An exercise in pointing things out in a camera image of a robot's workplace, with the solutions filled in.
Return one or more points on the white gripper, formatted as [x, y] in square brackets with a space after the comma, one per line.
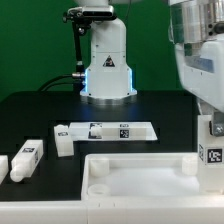
[203, 76]

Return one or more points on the white desk top tray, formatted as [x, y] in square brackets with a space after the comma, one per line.
[137, 175]

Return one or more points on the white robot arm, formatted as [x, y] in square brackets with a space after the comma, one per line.
[196, 30]

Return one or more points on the white front rail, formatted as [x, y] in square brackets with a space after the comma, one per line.
[154, 210]

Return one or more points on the white flat base plate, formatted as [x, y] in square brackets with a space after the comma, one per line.
[112, 131]

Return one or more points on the black camera stand pole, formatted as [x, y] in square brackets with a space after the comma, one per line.
[78, 50]

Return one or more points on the black camera on stand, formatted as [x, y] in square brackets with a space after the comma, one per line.
[92, 13]

